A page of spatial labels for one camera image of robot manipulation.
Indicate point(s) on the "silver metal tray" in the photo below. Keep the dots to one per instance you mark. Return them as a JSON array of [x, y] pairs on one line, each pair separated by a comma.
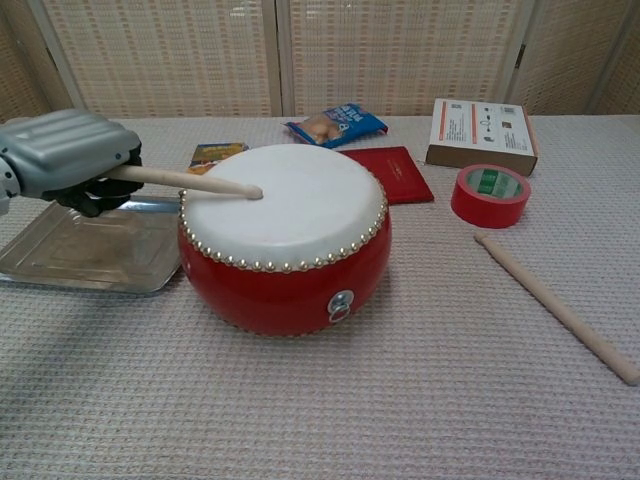
[[90, 250]]

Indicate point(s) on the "red certificate booklet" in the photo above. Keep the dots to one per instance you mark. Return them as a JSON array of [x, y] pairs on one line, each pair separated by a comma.
[[405, 180]]

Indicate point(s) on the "wooden drumstick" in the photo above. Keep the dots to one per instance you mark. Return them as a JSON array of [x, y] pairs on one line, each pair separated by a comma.
[[550, 305], [200, 182]]

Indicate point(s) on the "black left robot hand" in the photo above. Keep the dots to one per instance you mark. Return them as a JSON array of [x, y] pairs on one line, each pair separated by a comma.
[[70, 150]]

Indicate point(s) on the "red tape roll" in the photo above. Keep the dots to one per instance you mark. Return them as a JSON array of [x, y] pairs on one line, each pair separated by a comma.
[[470, 210]]

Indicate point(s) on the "yellow and blue snack box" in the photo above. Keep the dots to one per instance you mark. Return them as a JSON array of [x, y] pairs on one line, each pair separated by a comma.
[[215, 152]]

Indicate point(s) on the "red drum with white skin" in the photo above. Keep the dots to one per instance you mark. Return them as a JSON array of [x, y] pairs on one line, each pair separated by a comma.
[[300, 225]]

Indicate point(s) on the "woven folding screen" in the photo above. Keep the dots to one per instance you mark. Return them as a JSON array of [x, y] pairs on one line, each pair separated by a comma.
[[175, 50]]

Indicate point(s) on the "blue snack packet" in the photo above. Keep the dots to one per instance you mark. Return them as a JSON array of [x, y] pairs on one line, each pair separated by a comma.
[[340, 125]]

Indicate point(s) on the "white woven tablecloth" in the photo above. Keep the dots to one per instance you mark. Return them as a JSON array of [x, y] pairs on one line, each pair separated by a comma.
[[350, 400]]

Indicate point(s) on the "white cardboard box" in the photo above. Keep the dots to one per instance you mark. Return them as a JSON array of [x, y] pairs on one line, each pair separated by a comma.
[[480, 125]]

